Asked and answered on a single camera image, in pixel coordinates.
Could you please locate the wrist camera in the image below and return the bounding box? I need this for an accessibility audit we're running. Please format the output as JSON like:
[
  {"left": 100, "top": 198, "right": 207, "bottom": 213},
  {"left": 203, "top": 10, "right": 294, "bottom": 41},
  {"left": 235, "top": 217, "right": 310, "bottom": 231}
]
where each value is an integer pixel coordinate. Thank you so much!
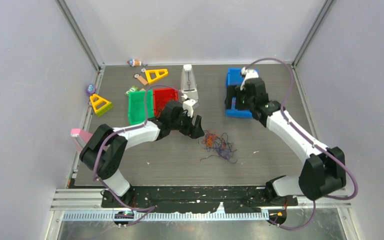
[
  {"left": 239, "top": 67, "right": 259, "bottom": 91},
  {"left": 181, "top": 94, "right": 199, "bottom": 118}
]

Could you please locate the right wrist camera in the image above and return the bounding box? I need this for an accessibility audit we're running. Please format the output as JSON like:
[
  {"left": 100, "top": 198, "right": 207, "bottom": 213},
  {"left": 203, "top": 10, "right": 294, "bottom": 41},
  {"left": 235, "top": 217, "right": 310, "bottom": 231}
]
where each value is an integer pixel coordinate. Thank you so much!
[{"left": 239, "top": 67, "right": 259, "bottom": 91}]

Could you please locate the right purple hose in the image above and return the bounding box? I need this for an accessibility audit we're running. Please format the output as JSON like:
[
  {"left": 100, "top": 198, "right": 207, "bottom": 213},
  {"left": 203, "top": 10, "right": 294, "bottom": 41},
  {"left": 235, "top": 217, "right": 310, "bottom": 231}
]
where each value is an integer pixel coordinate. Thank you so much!
[{"left": 244, "top": 57, "right": 359, "bottom": 232}]

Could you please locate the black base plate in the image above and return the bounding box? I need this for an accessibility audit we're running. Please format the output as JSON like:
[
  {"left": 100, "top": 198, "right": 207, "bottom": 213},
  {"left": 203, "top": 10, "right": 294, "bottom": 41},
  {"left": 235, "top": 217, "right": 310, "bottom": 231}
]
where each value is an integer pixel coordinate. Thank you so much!
[{"left": 100, "top": 185, "right": 298, "bottom": 214}]

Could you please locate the aluminium rail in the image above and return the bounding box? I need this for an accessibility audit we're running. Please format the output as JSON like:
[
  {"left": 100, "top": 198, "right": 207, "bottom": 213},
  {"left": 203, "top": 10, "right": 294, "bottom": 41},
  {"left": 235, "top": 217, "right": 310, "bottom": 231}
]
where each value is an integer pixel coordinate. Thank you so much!
[{"left": 50, "top": 188, "right": 352, "bottom": 223}]

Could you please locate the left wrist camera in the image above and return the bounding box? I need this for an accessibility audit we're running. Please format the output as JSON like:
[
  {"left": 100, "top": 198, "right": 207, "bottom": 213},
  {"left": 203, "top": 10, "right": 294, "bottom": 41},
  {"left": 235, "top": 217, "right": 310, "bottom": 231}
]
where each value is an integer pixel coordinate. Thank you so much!
[{"left": 181, "top": 94, "right": 199, "bottom": 118}]

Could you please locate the purple round toy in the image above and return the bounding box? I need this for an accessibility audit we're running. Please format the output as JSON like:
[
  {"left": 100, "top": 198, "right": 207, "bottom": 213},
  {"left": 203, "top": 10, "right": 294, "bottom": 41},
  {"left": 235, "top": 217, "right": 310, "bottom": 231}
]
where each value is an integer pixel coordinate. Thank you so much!
[{"left": 85, "top": 83, "right": 97, "bottom": 97}]

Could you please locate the yellow triangle toy left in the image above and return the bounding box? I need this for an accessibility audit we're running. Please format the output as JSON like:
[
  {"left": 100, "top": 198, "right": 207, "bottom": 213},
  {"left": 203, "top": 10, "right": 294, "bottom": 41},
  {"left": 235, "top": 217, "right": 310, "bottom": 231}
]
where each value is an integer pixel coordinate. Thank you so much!
[{"left": 89, "top": 93, "right": 113, "bottom": 117}]

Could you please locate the small figurine toy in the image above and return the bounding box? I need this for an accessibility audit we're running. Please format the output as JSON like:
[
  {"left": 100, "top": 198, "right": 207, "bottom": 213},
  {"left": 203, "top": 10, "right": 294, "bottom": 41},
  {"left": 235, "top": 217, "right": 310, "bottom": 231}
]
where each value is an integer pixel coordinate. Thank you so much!
[{"left": 126, "top": 58, "right": 143, "bottom": 67}]

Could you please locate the blue plastic bin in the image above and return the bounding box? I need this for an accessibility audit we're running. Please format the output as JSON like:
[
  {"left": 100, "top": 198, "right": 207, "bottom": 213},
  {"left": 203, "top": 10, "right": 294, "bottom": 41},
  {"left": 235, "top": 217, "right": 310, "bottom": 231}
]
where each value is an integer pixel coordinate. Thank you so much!
[{"left": 225, "top": 67, "right": 252, "bottom": 119}]

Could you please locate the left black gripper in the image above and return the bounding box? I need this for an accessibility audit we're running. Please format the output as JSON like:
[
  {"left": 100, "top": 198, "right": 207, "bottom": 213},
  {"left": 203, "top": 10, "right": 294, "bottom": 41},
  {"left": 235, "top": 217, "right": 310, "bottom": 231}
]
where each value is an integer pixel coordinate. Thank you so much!
[{"left": 170, "top": 108, "right": 204, "bottom": 139}]

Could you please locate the yellow triangle toy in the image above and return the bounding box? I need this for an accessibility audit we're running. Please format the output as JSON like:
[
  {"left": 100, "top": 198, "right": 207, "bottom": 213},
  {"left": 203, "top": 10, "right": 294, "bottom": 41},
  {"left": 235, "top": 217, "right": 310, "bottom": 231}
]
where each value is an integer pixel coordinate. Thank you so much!
[
  {"left": 145, "top": 68, "right": 169, "bottom": 84},
  {"left": 89, "top": 93, "right": 113, "bottom": 117}
]

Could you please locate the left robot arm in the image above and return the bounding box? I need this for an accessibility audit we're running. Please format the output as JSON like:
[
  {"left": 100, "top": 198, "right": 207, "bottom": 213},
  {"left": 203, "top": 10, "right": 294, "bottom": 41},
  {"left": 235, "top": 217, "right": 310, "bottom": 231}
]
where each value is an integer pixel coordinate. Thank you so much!
[{"left": 79, "top": 99, "right": 204, "bottom": 207}]

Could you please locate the yellow triangle toy rear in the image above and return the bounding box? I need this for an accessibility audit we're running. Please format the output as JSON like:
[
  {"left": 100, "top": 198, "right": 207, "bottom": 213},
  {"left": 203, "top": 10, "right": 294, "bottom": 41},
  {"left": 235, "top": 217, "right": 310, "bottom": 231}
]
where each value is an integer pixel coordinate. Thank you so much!
[{"left": 145, "top": 68, "right": 169, "bottom": 84}]

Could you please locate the pink metronome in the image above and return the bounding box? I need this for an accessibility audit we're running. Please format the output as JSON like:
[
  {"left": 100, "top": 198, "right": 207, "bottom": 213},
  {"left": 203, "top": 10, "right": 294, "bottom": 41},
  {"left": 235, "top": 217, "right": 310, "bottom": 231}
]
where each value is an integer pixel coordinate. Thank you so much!
[{"left": 70, "top": 128, "right": 93, "bottom": 152}]

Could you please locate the white metronome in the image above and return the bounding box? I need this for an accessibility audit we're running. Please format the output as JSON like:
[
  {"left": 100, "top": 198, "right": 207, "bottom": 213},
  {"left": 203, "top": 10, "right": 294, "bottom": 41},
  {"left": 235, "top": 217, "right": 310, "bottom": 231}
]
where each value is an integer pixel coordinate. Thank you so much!
[{"left": 180, "top": 64, "right": 199, "bottom": 101}]

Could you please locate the purple cable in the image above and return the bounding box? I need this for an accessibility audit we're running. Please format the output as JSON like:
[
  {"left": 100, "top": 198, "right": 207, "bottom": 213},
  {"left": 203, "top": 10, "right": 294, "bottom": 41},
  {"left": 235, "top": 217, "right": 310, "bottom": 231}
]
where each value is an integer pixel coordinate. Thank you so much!
[{"left": 198, "top": 130, "right": 239, "bottom": 165}]

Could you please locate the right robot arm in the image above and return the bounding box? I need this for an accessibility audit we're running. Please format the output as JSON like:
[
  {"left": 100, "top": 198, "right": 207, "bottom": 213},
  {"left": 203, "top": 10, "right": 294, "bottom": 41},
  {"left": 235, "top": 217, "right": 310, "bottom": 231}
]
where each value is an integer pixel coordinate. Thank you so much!
[{"left": 225, "top": 77, "right": 347, "bottom": 205}]

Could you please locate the red plastic bin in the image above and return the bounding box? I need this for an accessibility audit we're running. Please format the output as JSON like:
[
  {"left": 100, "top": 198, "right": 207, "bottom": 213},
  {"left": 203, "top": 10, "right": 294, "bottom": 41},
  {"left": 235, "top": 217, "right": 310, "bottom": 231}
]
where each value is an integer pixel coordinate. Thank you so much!
[{"left": 153, "top": 87, "right": 179, "bottom": 117}]

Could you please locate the green toy block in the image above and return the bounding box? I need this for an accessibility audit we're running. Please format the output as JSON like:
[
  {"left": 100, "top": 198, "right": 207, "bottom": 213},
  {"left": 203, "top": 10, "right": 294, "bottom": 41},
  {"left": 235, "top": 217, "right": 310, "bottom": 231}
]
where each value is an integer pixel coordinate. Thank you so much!
[{"left": 124, "top": 85, "right": 140, "bottom": 97}]

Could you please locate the green plastic bin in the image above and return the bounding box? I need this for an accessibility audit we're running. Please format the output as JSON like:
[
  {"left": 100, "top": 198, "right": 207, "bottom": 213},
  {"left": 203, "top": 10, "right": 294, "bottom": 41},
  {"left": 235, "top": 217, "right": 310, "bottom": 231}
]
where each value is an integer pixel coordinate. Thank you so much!
[{"left": 128, "top": 90, "right": 155, "bottom": 125}]

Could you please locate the tan wooden strip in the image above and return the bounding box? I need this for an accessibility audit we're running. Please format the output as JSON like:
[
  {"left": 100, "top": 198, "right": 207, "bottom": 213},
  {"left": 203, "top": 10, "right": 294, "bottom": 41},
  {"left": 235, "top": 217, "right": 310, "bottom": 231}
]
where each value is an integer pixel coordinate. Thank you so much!
[{"left": 133, "top": 73, "right": 148, "bottom": 86}]

